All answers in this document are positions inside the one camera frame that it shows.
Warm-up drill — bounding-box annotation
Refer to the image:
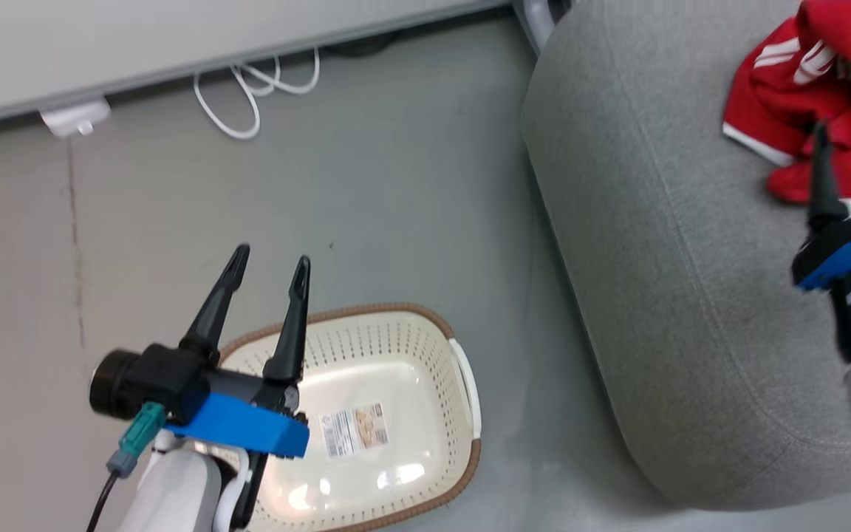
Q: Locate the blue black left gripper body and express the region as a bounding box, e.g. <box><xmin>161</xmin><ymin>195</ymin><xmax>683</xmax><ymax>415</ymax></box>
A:
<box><xmin>165</xmin><ymin>368</ymin><xmax>311</xmax><ymax>460</ymax></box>

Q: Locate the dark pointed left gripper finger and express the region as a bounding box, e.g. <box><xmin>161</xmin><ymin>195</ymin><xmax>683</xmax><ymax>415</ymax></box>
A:
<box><xmin>178</xmin><ymin>244</ymin><xmax>251</xmax><ymax>364</ymax></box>
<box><xmin>262</xmin><ymin>255</ymin><xmax>312</xmax><ymax>385</ymax></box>

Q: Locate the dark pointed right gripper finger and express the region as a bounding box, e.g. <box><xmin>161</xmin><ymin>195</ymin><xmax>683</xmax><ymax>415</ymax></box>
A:
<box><xmin>807</xmin><ymin>121</ymin><xmax>850</xmax><ymax>231</ymax></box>

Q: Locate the red garment with white stripes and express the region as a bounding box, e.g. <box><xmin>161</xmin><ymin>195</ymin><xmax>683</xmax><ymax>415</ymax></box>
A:
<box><xmin>721</xmin><ymin>16</ymin><xmax>851</xmax><ymax>209</ymax></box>

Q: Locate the printed basket label sticker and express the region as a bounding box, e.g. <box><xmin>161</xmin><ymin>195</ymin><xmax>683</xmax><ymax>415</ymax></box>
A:
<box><xmin>320</xmin><ymin>403</ymin><xmax>389</xmax><ymax>459</ymax></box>

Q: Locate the cream perforated laundry basket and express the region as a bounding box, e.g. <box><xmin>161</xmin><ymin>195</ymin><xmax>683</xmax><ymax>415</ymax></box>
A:
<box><xmin>215</xmin><ymin>301</ymin><xmax>482</xmax><ymax>532</ymax></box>

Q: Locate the grey fabric sofa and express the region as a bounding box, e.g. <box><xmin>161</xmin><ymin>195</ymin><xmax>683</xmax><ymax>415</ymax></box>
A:
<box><xmin>522</xmin><ymin>0</ymin><xmax>851</xmax><ymax>511</ymax></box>

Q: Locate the white power adapter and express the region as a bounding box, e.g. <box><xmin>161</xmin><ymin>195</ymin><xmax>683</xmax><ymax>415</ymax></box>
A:
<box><xmin>38</xmin><ymin>98</ymin><xmax>112</xmax><ymax>139</ymax></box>

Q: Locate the wide white partition panel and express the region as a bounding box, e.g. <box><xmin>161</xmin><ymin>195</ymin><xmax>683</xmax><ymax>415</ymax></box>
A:
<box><xmin>0</xmin><ymin>0</ymin><xmax>507</xmax><ymax>131</ymax></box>

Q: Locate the short grey partition foot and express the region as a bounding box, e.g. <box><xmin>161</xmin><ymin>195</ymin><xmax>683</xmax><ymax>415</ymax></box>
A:
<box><xmin>512</xmin><ymin>0</ymin><xmax>559</xmax><ymax>51</ymax></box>

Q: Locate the teal cable connector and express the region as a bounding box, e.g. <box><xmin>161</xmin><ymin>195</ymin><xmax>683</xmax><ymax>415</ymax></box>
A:
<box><xmin>106</xmin><ymin>401</ymin><xmax>168</xmax><ymax>480</ymax></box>

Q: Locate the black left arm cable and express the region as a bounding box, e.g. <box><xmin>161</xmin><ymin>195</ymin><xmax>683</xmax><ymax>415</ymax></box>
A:
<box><xmin>86</xmin><ymin>473</ymin><xmax>120</xmax><ymax>532</ymax></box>

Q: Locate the white looped cable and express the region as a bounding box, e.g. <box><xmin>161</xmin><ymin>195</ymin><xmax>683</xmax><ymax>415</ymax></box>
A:
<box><xmin>193</xmin><ymin>48</ymin><xmax>321</xmax><ymax>141</ymax></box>

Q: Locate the black floor cable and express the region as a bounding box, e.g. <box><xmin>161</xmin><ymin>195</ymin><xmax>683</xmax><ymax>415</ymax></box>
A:
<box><xmin>322</xmin><ymin>33</ymin><xmax>398</xmax><ymax>59</ymax></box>

